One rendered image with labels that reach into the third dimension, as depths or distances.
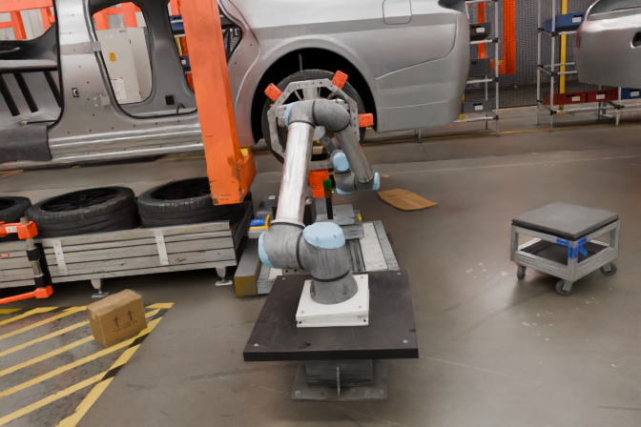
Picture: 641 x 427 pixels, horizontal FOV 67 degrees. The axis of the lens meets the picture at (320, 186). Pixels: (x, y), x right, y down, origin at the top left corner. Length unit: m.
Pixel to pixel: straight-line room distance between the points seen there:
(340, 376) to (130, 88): 6.14
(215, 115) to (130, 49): 4.94
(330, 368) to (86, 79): 2.34
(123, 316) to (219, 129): 1.06
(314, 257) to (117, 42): 6.12
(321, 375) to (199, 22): 1.76
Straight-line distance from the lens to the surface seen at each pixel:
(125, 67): 7.55
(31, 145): 3.63
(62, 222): 3.31
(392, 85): 3.13
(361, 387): 2.03
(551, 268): 2.69
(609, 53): 4.48
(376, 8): 3.12
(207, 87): 2.63
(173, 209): 3.02
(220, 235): 2.89
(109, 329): 2.66
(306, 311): 1.87
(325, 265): 1.82
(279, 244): 1.87
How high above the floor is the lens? 1.26
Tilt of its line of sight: 15 degrees down
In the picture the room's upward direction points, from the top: 6 degrees counter-clockwise
